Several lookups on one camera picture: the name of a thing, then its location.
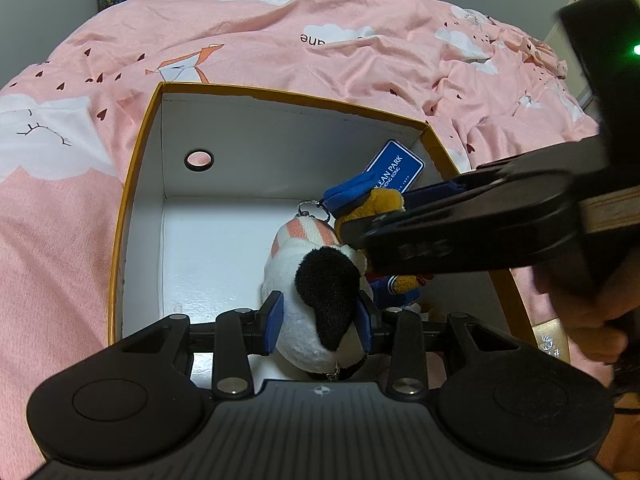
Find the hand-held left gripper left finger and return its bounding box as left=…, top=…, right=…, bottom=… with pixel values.
left=112, top=290, right=286, bottom=397

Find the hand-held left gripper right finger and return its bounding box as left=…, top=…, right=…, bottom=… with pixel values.
left=355, top=292, right=533, bottom=396

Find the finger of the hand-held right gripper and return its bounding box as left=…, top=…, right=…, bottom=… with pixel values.
left=401, top=136, right=607, bottom=209
left=344, top=157, right=617, bottom=282

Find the white penguin plush keychain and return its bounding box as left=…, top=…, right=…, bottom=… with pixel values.
left=262, top=200, right=373, bottom=381

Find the brown bear plush keychain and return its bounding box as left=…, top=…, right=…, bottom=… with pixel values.
left=322, top=170, right=436, bottom=316

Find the orange-edged cardboard box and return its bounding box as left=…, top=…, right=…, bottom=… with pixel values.
left=107, top=81, right=538, bottom=346

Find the person's right hand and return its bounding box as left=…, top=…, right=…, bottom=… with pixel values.
left=535, top=270, right=631, bottom=363

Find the blue rectangular tag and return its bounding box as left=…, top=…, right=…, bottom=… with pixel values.
left=364, top=139, right=426, bottom=196

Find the gold patterned box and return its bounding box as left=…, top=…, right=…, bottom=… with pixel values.
left=530, top=317, right=571, bottom=366

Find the pink printed bedsheet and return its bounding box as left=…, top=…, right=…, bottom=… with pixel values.
left=0, top=0, right=603, bottom=471

